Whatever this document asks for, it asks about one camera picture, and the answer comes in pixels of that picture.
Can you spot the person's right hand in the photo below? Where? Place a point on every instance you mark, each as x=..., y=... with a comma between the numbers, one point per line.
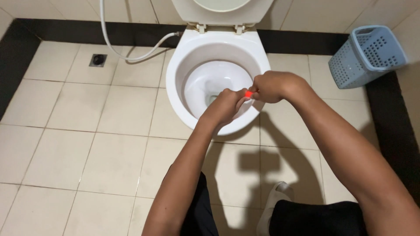
x=275, y=87

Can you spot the person's left hand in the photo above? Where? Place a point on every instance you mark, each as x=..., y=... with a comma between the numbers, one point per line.
x=223, y=108

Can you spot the person's right fingers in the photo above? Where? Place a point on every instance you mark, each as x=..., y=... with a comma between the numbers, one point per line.
x=257, y=93

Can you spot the small red sachet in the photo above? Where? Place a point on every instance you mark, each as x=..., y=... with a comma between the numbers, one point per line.
x=249, y=94

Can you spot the white toilet bowl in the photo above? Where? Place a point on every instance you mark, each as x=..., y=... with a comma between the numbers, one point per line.
x=213, y=82

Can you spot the white toilet seat lid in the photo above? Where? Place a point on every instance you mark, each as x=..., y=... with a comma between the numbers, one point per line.
x=223, y=11

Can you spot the white slipper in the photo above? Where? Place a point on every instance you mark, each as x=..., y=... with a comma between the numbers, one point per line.
x=272, y=206

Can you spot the blue plastic perforated bin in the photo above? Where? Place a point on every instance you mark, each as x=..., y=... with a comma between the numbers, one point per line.
x=367, y=57

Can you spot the person's black shorts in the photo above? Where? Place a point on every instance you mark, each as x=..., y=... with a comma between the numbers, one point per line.
x=295, y=216

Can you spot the metal floor drain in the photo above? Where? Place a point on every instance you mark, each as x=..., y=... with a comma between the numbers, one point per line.
x=98, y=60

